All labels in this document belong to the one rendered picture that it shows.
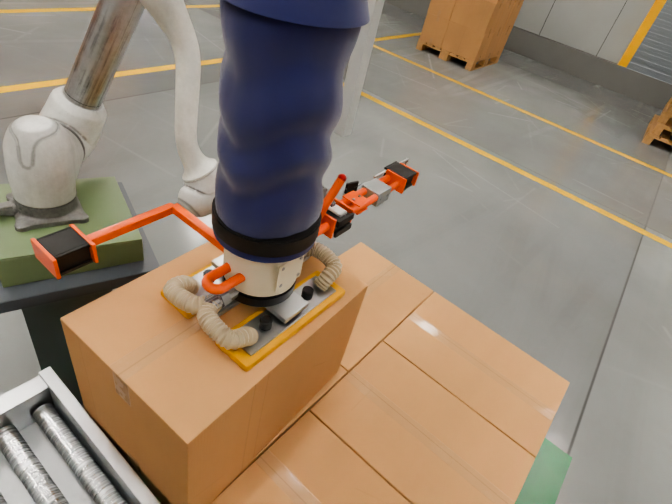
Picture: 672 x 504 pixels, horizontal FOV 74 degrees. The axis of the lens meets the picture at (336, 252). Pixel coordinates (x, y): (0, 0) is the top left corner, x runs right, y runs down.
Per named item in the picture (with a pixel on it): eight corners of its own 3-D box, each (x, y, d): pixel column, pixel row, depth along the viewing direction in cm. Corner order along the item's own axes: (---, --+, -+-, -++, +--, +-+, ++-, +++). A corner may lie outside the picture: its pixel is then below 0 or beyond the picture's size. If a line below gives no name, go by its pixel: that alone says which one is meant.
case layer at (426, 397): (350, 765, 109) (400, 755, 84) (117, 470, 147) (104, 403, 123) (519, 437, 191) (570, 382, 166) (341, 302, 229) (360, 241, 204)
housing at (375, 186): (376, 207, 131) (380, 195, 128) (357, 196, 134) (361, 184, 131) (389, 199, 136) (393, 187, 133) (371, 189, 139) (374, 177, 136)
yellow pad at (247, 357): (246, 373, 93) (248, 359, 90) (214, 344, 97) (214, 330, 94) (345, 295, 116) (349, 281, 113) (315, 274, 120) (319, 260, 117)
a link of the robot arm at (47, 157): (-1, 204, 121) (-19, 128, 108) (29, 171, 135) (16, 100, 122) (65, 213, 125) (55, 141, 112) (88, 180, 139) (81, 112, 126)
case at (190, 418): (187, 527, 105) (187, 444, 79) (86, 417, 119) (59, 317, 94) (338, 371, 146) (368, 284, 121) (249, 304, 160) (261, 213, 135)
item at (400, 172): (401, 194, 139) (406, 180, 136) (382, 183, 142) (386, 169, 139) (415, 185, 145) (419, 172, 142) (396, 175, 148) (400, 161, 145)
